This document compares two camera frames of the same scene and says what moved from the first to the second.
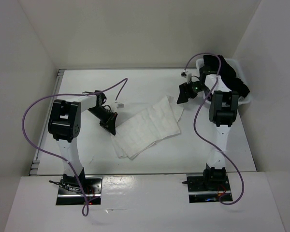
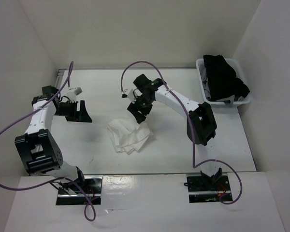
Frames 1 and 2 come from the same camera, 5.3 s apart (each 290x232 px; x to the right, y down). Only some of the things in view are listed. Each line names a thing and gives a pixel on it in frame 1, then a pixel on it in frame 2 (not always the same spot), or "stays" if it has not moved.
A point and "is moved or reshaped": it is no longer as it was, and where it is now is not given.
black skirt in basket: x=210 y=65 stays
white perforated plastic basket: x=236 y=67 stays
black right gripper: x=185 y=88 to x=134 y=108
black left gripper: x=108 y=125 to x=82 y=116
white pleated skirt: x=142 y=132 is moved or reshaped
